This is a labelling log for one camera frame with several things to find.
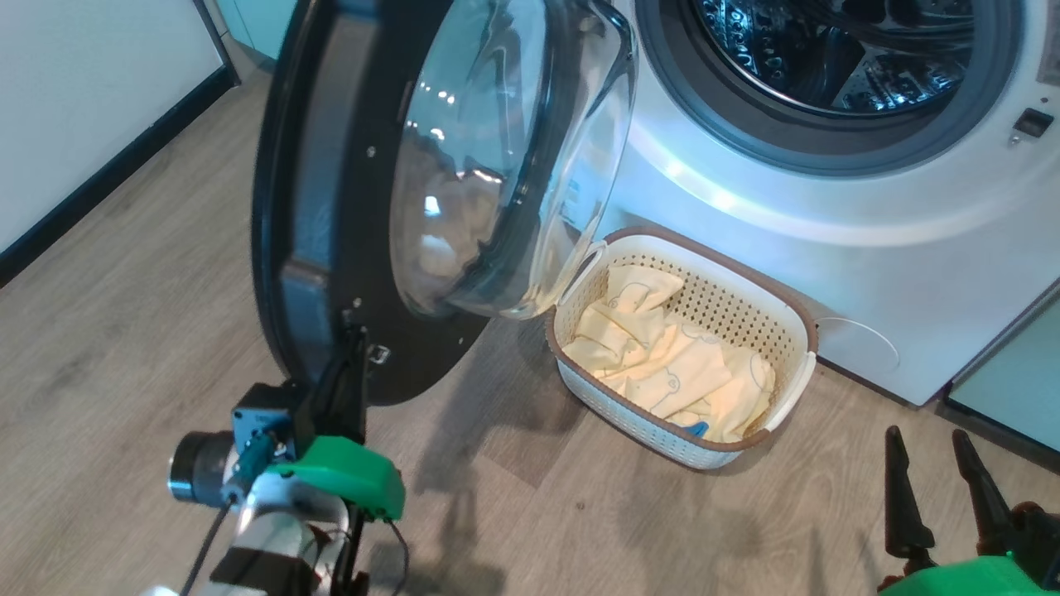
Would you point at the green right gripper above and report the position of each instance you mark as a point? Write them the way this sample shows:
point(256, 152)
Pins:
point(961, 579)

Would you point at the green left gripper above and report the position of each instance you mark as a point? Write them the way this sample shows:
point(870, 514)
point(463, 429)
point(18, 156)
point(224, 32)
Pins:
point(348, 476)

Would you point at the black round glass washer door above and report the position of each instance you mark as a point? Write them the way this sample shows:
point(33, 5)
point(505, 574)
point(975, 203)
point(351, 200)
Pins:
point(331, 207)

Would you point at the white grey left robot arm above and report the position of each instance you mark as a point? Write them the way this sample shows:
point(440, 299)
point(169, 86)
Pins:
point(273, 538)

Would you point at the light teal cabinet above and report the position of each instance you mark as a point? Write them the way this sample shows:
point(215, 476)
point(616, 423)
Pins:
point(1010, 389)

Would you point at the white front-load washing machine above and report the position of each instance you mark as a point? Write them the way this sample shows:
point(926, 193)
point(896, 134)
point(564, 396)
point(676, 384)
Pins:
point(828, 273)

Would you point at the stainless steel washing machine drum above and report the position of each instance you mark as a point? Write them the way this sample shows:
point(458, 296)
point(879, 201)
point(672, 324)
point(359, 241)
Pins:
point(828, 58)

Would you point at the round drain filter cover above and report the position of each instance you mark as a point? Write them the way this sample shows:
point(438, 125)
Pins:
point(861, 348)

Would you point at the cream laundry basket brown rim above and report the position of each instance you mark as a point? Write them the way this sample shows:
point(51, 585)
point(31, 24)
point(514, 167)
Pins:
point(646, 422)

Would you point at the mint green cabinet grey edge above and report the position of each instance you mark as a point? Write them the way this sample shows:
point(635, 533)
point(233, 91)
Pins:
point(265, 21)

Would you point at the grey warning sticker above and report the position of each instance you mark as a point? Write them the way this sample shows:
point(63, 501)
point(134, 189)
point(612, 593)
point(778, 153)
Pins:
point(1050, 41)

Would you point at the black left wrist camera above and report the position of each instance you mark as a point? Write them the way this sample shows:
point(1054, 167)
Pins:
point(261, 414)

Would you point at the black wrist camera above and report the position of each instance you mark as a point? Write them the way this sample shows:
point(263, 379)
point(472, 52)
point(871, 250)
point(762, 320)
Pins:
point(1039, 538)
point(261, 414)

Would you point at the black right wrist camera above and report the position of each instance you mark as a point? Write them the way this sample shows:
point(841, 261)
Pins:
point(1039, 538)

